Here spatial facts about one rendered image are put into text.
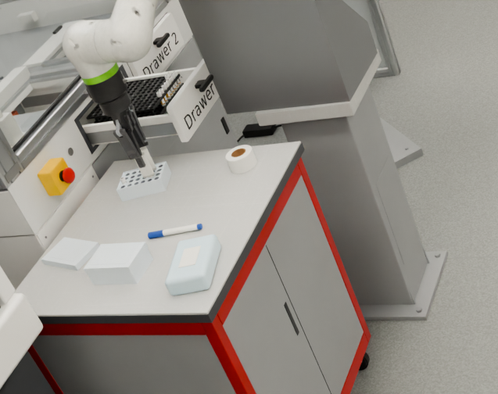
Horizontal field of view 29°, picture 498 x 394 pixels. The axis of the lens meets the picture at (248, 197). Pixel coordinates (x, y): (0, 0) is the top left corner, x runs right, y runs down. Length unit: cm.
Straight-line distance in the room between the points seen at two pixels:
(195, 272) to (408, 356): 98
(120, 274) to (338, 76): 77
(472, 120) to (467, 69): 41
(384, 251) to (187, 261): 91
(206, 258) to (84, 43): 58
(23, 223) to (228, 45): 70
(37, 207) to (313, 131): 76
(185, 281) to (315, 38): 75
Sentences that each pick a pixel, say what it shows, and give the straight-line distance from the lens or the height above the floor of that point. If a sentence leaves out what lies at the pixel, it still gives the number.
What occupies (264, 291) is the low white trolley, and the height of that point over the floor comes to 61.
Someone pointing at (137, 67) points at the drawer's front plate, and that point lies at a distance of 291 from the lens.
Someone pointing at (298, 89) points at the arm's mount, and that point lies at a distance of 258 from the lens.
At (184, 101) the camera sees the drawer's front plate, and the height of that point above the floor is 91.
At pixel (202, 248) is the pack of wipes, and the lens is 213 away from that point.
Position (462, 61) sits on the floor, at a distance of 423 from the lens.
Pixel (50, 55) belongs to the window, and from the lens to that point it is 266.
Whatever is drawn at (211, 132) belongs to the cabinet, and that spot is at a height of 50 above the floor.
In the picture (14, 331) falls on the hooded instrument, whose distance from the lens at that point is 209.
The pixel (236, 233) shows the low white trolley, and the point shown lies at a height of 76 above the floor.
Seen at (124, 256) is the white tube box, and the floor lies 81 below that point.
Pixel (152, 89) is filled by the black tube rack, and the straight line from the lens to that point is 271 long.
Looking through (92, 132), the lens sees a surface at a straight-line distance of 269.
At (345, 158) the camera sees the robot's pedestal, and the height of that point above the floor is 57.
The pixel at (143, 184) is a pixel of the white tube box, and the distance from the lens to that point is 249.
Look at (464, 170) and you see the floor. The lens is 353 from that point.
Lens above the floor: 194
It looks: 31 degrees down
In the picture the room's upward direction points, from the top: 24 degrees counter-clockwise
